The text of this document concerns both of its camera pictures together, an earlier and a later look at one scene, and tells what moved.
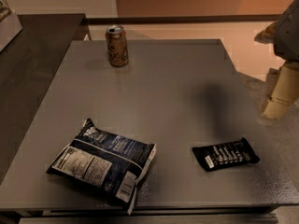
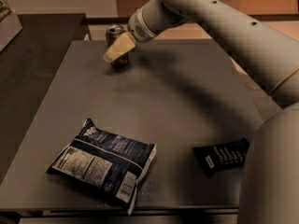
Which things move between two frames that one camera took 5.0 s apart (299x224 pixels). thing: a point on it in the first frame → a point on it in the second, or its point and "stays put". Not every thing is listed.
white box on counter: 9,23 stays put
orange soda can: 117,40 stays put
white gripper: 288,35 → 139,28
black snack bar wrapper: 225,155 stays put
